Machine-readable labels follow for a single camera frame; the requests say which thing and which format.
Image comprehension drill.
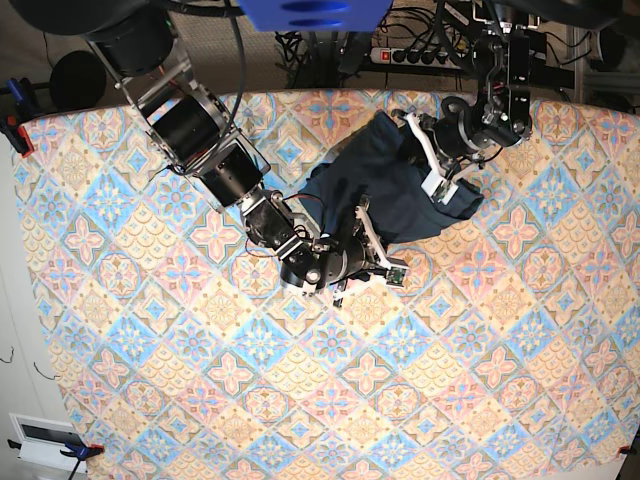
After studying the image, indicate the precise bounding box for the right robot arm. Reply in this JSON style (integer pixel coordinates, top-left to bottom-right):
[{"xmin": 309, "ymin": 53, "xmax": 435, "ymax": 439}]
[{"xmin": 12, "ymin": 1, "xmax": 392, "ymax": 295}]

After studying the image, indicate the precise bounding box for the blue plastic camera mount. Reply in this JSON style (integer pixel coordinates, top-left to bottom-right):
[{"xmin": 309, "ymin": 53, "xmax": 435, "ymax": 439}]
[{"xmin": 238, "ymin": 0, "xmax": 392, "ymax": 32}]

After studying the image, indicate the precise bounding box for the patterned colourful tablecloth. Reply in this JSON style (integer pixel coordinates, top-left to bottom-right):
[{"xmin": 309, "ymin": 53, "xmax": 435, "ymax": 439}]
[{"xmin": 11, "ymin": 101, "xmax": 639, "ymax": 479}]

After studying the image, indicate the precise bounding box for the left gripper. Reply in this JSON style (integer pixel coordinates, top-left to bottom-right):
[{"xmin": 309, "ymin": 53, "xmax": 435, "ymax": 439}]
[{"xmin": 433, "ymin": 112, "xmax": 495, "ymax": 160}]

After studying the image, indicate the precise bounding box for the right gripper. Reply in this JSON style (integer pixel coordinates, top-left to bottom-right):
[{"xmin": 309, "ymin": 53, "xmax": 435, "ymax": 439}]
[{"xmin": 280, "ymin": 234, "xmax": 380, "ymax": 295}]

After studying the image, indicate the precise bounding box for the white power strip red switch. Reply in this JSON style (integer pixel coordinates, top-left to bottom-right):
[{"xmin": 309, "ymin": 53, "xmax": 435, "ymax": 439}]
[{"xmin": 369, "ymin": 47, "xmax": 458, "ymax": 70}]

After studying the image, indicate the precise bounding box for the black round stool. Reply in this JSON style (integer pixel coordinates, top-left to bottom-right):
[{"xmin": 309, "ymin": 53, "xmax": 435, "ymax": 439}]
[{"xmin": 49, "ymin": 50, "xmax": 107, "ymax": 112}]

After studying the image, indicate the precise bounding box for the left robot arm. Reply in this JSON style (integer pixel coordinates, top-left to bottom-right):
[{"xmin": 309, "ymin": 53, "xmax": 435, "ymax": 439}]
[{"xmin": 432, "ymin": 1, "xmax": 632, "ymax": 160}]

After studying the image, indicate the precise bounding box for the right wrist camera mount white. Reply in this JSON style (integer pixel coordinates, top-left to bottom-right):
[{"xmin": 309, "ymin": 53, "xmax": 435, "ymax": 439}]
[{"xmin": 326, "ymin": 195, "xmax": 409, "ymax": 308}]

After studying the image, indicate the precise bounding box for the red black clamp upper left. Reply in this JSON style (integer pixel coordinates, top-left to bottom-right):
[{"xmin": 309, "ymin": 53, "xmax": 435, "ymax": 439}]
[{"xmin": 1, "ymin": 77, "xmax": 36, "ymax": 158}]

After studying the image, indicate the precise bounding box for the dark navy t-shirt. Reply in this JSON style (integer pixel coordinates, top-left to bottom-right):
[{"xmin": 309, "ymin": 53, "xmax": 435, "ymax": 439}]
[{"xmin": 300, "ymin": 110, "xmax": 484, "ymax": 244}]

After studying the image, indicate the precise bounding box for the blue clamp lower left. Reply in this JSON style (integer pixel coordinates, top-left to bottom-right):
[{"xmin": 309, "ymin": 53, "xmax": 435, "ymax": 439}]
[{"xmin": 7, "ymin": 440, "xmax": 105, "ymax": 473}]

